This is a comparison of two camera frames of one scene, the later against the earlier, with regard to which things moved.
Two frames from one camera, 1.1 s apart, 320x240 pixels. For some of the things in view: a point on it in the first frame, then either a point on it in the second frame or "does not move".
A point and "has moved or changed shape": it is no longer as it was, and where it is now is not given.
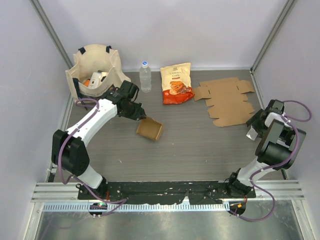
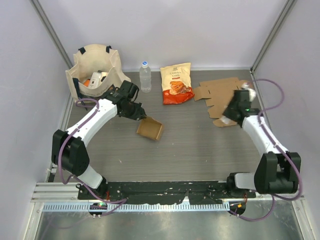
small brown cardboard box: (149, 127) does not move
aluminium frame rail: (57, 192) does not move
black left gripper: (138, 113) does not move
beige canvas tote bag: (97, 68) does not move
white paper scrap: (252, 134) has moved or changed shape
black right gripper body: (259, 127) -> (228, 112)
